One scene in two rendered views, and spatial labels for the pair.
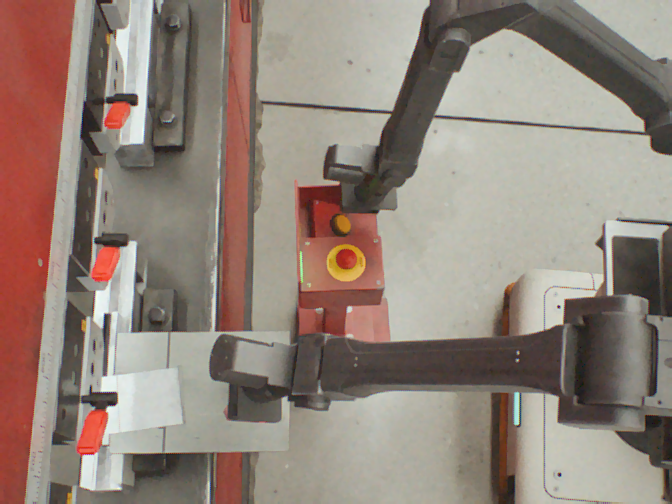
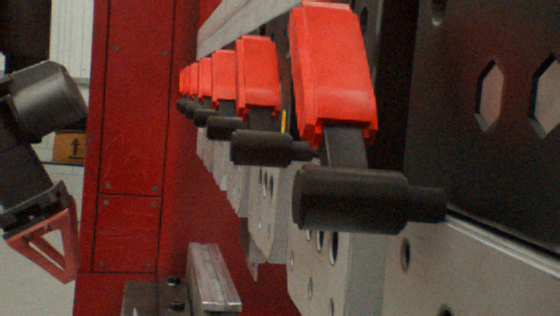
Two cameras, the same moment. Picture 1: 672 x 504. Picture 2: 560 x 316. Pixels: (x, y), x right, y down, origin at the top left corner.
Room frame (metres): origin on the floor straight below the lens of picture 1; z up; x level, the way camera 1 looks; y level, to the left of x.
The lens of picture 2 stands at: (1.18, 0.28, 1.28)
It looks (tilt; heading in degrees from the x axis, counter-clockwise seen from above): 4 degrees down; 175
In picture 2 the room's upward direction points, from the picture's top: 5 degrees clockwise
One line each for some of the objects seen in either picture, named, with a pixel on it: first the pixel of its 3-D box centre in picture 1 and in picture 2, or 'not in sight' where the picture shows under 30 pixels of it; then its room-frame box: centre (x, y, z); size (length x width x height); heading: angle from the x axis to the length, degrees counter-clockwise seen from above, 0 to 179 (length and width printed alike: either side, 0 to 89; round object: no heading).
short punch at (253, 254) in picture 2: not in sight; (253, 230); (0.19, 0.34, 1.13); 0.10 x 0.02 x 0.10; 4
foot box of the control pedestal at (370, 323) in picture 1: (345, 329); not in sight; (0.53, -0.04, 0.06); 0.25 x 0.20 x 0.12; 95
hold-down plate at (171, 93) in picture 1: (172, 75); not in sight; (0.80, 0.32, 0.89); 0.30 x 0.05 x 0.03; 4
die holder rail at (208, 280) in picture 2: not in sight; (209, 294); (-0.36, 0.30, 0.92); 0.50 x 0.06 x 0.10; 4
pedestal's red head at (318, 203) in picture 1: (339, 244); not in sight; (0.53, -0.01, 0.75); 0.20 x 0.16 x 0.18; 5
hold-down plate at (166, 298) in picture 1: (156, 378); not in sight; (0.23, 0.28, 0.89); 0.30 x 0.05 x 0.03; 4
